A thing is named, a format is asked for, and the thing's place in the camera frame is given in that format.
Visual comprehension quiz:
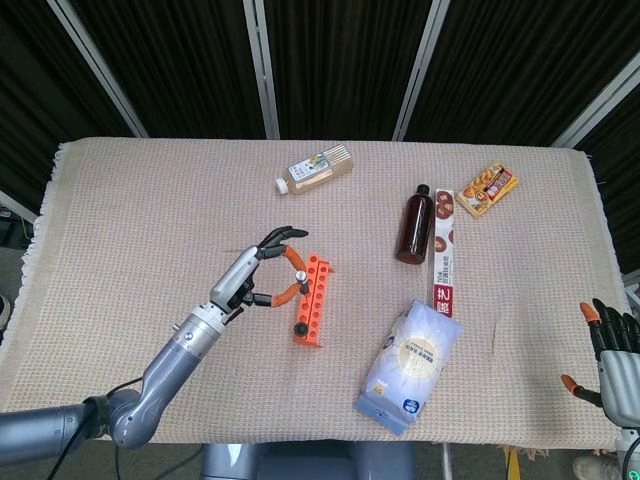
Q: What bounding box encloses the grey metal partition post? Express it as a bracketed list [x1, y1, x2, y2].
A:
[243, 0, 281, 140]
[551, 49, 640, 150]
[47, 0, 150, 139]
[391, 0, 451, 142]

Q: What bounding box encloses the clear juice bottle white cap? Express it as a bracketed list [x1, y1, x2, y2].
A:
[274, 143, 356, 196]

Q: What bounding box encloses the orange tool holder rack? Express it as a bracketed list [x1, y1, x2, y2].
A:
[292, 251, 335, 348]

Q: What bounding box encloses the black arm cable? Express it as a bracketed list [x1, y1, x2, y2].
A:
[47, 377, 146, 480]

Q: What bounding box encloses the dark pleated curtain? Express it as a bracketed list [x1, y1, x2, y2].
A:
[0, 0, 640, 276]

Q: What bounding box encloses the beige woven tablecloth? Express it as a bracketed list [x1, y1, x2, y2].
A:
[0, 137, 631, 457]

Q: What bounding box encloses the long white baking paper box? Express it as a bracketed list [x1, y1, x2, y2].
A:
[427, 188, 457, 319]

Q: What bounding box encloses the yellow snack box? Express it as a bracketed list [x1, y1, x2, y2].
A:
[454, 160, 520, 221]

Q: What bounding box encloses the dark brown bottle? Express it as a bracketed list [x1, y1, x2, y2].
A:
[395, 183, 437, 265]

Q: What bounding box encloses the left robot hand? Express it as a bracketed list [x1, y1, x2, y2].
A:
[208, 225, 310, 324]

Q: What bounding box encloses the blue white tissue pack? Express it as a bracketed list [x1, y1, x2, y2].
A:
[354, 298, 465, 437]

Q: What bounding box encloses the grey robot torso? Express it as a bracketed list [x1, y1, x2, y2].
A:
[199, 442, 416, 480]

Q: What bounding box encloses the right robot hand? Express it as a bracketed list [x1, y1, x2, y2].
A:
[559, 298, 640, 427]

